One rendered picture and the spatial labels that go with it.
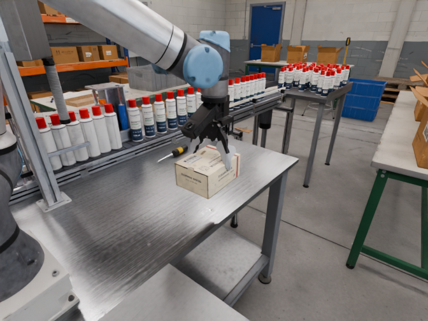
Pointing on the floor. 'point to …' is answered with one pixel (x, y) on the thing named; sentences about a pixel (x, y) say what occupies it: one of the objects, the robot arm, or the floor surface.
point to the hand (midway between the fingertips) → (208, 164)
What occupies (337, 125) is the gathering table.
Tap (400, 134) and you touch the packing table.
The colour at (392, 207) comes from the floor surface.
